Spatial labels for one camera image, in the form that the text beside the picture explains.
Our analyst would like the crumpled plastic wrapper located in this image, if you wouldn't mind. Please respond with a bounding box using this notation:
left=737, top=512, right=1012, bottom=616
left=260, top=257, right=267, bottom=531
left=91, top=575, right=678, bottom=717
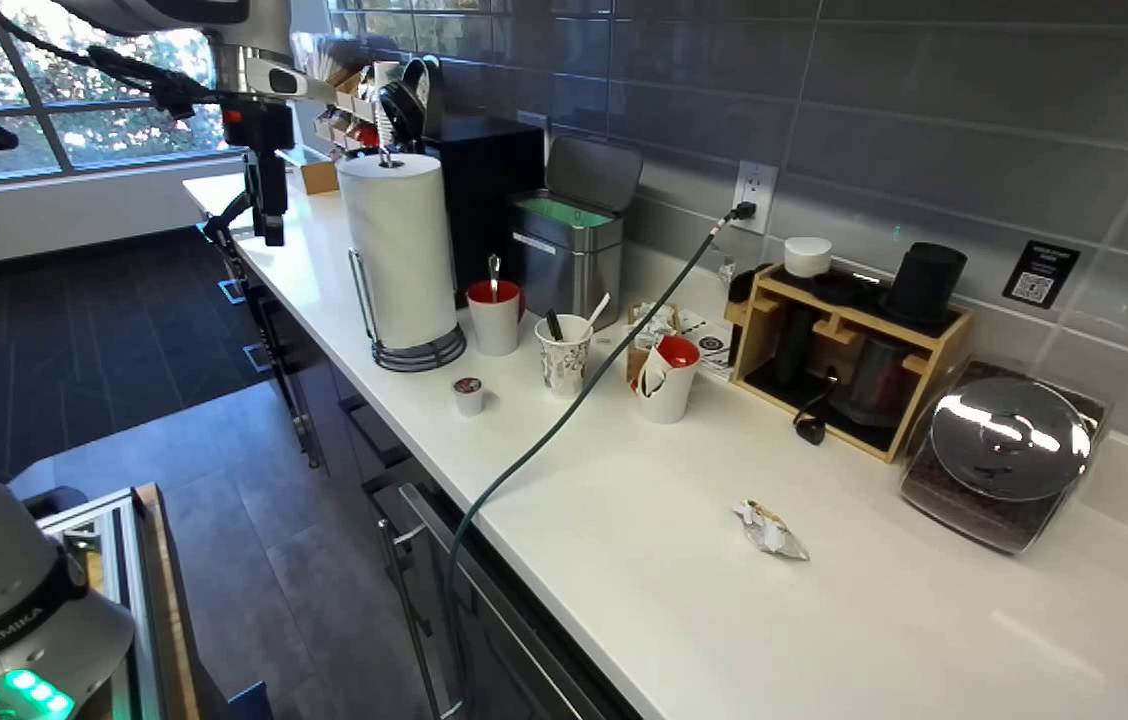
left=730, top=496, right=817, bottom=567

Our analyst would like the stainless steel canister box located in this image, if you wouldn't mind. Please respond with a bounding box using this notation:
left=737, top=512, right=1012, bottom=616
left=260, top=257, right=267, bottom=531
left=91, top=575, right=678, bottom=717
left=508, top=192, right=630, bottom=323

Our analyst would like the small white cup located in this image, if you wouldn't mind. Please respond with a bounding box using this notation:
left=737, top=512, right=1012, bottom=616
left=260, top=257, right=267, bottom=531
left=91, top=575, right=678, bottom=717
left=779, top=232, right=835, bottom=285

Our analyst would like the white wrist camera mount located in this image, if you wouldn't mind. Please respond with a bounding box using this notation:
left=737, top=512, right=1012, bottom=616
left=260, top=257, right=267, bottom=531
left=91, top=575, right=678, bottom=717
left=243, top=48, right=312, bottom=98

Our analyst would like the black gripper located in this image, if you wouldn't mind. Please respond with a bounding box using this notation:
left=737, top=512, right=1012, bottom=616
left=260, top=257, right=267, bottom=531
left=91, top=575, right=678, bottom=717
left=219, top=92, right=302, bottom=252

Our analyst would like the black coffee machine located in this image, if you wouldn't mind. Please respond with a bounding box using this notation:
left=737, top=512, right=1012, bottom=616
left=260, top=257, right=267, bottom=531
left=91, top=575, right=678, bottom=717
left=420, top=114, right=550, bottom=303

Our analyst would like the round silver kitchen appliance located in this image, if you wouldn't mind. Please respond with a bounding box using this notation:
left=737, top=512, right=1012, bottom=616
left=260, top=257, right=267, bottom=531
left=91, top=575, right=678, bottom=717
left=898, top=361, right=1112, bottom=559

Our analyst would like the large window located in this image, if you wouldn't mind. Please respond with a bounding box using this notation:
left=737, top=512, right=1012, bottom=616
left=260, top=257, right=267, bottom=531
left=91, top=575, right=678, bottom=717
left=0, top=0, right=253, bottom=192

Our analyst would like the white paper towel roll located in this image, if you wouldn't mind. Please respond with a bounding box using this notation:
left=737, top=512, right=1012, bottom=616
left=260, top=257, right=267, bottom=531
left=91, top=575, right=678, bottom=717
left=336, top=148, right=466, bottom=356

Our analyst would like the white mug red inside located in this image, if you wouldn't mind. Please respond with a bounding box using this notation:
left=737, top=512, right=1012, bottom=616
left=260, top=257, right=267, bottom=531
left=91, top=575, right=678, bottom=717
left=631, top=332, right=709, bottom=428

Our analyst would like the dark base cabinet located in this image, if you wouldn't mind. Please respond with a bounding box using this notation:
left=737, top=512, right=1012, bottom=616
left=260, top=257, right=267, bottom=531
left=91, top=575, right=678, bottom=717
left=225, top=249, right=647, bottom=720

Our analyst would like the small coffee pod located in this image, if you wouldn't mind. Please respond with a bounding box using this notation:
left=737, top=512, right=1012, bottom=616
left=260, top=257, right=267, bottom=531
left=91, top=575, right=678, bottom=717
left=450, top=372, right=494, bottom=420

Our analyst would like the wooden countertop organiser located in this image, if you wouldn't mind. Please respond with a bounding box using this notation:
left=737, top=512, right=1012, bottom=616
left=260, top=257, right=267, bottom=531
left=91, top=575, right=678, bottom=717
left=724, top=259, right=982, bottom=469

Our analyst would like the small black tripod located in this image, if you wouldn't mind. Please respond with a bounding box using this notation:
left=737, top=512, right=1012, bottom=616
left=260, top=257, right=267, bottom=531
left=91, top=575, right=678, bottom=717
left=192, top=188, right=260, bottom=252

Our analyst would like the black and white wall sign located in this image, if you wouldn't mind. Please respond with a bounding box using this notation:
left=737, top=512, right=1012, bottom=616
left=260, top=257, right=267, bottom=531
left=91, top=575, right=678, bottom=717
left=999, top=236, right=1085, bottom=311

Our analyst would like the aluminium frame cart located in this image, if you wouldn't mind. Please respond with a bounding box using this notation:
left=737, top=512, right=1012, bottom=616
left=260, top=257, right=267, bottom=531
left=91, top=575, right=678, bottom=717
left=33, top=480, right=211, bottom=720

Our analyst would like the red and white mug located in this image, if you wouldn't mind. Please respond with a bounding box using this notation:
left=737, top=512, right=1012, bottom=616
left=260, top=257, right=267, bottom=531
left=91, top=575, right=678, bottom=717
left=466, top=277, right=527, bottom=361

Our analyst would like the small cardboard box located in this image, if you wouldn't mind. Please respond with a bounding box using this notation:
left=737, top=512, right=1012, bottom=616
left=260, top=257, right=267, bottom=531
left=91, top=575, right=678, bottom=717
left=296, top=153, right=346, bottom=198

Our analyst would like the brown patterned mug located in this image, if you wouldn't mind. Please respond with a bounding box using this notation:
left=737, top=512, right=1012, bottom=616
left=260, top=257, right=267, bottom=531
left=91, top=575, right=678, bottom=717
left=626, top=301, right=684, bottom=393

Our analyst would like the dark green power cable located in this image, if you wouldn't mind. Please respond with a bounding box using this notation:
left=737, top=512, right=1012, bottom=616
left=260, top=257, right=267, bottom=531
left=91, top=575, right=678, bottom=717
left=431, top=195, right=764, bottom=720

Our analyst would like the small black hanging object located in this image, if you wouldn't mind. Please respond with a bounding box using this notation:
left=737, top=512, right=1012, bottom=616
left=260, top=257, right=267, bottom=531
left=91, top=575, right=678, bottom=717
left=789, top=374, right=835, bottom=447

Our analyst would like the white wall power outlet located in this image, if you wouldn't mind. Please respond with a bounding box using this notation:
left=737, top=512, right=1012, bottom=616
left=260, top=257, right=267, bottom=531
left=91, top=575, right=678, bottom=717
left=730, top=154, right=779, bottom=236

